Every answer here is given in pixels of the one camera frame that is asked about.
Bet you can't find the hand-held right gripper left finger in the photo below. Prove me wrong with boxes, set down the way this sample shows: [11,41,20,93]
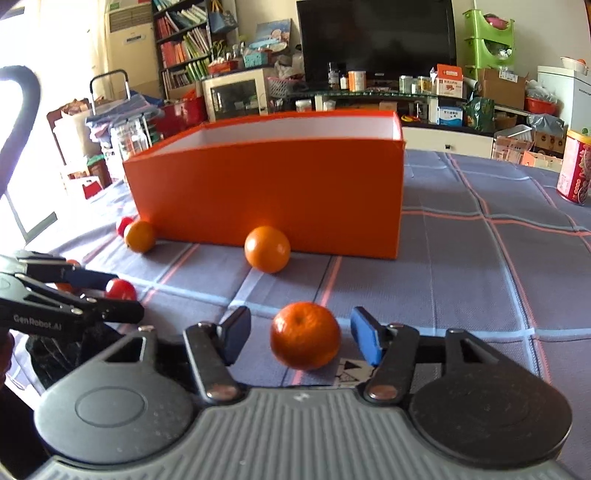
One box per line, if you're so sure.
[99,305,252,402]

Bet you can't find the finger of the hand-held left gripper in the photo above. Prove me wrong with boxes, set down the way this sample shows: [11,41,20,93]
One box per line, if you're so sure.
[18,272,145,324]
[14,250,118,291]

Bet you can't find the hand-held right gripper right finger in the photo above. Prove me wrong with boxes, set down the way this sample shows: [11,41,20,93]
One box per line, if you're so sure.
[349,306,513,403]

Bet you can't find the orange tangerine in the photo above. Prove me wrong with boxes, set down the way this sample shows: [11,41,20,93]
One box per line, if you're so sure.
[270,301,341,371]

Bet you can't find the orange cardboard box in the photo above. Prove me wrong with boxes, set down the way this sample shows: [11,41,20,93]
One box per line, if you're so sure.
[122,110,407,261]

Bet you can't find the white printed card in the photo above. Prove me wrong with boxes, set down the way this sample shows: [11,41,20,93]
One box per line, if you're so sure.
[333,357,376,386]

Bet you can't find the dark mesh cloth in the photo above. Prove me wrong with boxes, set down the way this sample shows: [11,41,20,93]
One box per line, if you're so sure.
[25,323,121,391]

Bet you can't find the round orange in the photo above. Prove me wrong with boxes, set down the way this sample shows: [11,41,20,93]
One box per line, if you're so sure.
[244,226,291,274]
[124,220,157,254]

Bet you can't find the blue plaid tablecloth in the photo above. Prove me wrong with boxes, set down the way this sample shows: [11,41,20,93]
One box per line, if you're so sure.
[9,148,591,480]

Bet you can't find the clear glass jars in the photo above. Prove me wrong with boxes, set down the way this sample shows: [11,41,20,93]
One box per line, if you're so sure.
[111,117,151,160]

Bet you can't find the red bag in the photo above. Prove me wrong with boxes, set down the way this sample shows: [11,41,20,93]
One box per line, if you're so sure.
[159,95,208,139]

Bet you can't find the white TV cabinet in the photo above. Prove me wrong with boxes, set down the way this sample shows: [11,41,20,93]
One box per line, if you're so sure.
[277,83,532,160]

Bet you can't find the white standing air conditioner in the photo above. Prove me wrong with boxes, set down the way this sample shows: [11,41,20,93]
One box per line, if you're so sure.
[105,4,160,100]

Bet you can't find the orange patterned gift box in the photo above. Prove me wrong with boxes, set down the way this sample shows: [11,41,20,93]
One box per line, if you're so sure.
[522,150,565,172]

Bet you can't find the green foil bag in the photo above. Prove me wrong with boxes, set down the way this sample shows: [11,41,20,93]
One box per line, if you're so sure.
[464,97,496,134]

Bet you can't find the dark bookshelf with books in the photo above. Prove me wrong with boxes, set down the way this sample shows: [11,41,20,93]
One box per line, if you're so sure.
[152,0,213,100]

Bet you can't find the pink plastic basket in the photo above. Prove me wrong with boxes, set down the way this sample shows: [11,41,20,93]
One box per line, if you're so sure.
[268,76,301,97]

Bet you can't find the orange and white carton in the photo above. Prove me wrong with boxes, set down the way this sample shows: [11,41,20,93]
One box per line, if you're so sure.
[436,65,466,99]

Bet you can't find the red can with yellow lid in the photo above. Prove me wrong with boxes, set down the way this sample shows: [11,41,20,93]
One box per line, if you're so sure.
[556,129,591,207]

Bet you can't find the brown cardboard box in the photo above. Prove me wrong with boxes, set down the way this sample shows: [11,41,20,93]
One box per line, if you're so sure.
[478,68,527,110]

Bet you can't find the red plastic basin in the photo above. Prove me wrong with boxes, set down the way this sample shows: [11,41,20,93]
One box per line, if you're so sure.
[525,97,557,115]

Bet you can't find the blue tote bag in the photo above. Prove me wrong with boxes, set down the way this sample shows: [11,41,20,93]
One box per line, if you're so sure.
[208,0,238,34]

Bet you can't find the black television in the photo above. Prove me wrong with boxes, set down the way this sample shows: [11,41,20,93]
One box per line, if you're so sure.
[296,0,458,90]

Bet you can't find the framed picture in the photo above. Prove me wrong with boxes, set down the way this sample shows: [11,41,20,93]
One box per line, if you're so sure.
[256,19,294,47]

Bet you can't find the green plastic rack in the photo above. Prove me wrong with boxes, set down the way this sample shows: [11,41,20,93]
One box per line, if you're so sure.
[463,9,515,81]

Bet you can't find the white chest freezer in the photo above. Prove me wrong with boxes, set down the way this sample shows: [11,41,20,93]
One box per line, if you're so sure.
[537,65,591,134]

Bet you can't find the white pot with lid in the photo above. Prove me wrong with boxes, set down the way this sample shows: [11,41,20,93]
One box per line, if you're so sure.
[561,56,591,75]

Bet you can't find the black curved strap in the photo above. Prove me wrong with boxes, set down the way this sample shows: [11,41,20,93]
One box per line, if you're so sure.
[0,66,41,204]

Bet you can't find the black handle trolley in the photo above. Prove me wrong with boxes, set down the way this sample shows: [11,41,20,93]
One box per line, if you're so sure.
[90,69,130,116]

